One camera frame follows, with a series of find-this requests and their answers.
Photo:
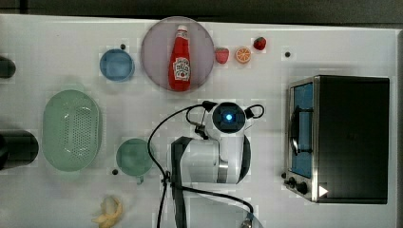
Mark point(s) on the pink strawberry toy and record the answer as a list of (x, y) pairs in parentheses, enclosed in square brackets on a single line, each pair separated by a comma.
[(222, 54)]

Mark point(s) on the red ketchup bottle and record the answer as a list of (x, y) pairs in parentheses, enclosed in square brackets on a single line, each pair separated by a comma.
[(179, 68)]

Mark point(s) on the red strawberry toy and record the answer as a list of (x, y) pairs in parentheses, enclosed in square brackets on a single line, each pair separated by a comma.
[(260, 43)]

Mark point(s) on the green oval colander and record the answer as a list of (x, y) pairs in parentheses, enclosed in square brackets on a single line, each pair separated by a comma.
[(71, 130)]

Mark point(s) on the black toaster oven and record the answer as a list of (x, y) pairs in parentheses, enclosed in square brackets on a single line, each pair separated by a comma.
[(337, 139)]

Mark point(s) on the black utensil holder cylinder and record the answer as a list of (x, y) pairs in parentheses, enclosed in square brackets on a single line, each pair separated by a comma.
[(17, 148)]

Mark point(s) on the peeled banana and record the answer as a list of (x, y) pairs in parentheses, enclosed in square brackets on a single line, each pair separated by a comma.
[(112, 209)]

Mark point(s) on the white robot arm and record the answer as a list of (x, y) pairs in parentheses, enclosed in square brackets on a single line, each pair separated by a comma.
[(221, 154)]

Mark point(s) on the green mug with handle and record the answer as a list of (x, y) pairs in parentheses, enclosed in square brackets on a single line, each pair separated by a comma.
[(133, 159)]

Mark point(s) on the blue cup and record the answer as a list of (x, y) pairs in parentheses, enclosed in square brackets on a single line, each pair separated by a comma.
[(117, 65)]

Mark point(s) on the orange slice toy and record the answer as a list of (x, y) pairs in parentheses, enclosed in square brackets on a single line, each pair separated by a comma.
[(243, 55)]

